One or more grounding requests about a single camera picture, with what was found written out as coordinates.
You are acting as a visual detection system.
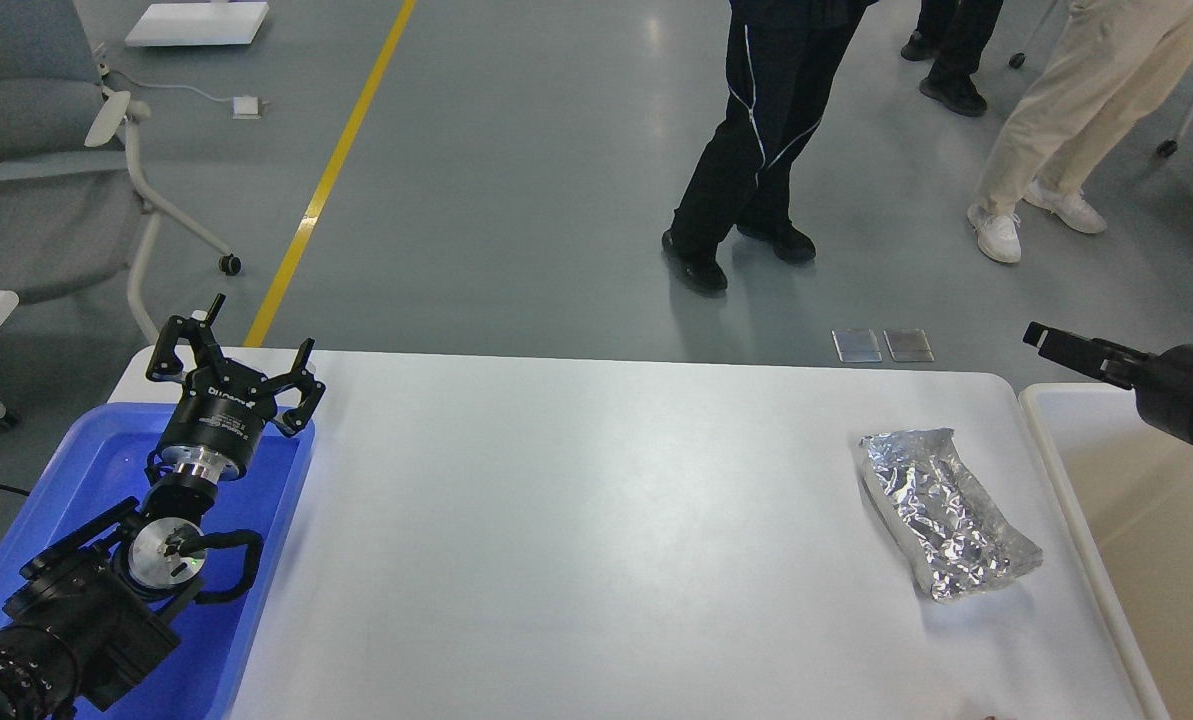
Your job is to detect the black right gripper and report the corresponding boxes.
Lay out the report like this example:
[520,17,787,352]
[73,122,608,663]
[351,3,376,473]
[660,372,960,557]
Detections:
[1022,322,1193,446]

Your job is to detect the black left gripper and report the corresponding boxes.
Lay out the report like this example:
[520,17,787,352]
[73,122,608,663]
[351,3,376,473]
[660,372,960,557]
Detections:
[146,293,326,482]

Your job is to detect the silver foil bag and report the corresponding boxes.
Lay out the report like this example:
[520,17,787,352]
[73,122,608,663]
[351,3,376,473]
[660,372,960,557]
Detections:
[857,427,1044,603]

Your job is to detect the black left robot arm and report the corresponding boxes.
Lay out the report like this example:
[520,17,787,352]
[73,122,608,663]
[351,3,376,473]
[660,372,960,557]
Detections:
[0,294,324,719]

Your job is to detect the blue plastic tray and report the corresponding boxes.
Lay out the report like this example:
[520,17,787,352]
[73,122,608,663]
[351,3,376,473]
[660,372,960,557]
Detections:
[0,403,316,720]

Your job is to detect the beige plastic tray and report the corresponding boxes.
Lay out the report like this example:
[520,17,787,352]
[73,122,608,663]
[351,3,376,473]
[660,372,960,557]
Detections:
[1018,383,1193,719]

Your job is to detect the right metal floor plate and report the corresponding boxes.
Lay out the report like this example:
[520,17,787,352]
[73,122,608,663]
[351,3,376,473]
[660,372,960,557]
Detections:
[883,328,935,364]

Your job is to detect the metal floor plate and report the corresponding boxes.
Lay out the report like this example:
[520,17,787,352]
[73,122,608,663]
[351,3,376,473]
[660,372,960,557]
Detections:
[832,328,883,364]
[883,328,935,364]

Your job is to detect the grey office chair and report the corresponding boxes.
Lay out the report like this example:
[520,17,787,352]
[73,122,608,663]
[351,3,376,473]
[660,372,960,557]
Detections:
[0,1,241,340]

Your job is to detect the left metal floor plate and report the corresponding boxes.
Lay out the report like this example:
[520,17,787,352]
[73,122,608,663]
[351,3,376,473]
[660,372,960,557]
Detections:
[832,328,883,364]

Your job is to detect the person in beige trousers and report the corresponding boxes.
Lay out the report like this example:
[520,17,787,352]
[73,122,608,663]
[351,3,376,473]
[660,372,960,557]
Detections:
[968,1,1193,263]

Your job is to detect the person with black shoes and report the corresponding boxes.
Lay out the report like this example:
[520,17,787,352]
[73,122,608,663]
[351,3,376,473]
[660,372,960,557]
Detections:
[900,1,1003,118]

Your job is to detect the white flat base board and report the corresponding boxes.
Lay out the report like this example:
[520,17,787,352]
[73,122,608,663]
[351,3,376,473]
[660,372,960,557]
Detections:
[124,1,270,46]

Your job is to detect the person in black clothes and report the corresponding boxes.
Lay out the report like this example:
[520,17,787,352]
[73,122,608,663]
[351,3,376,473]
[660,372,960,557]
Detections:
[661,1,872,297]

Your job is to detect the white power adapter with cable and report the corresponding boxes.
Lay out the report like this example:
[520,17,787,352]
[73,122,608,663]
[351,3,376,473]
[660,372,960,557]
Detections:
[98,61,264,120]

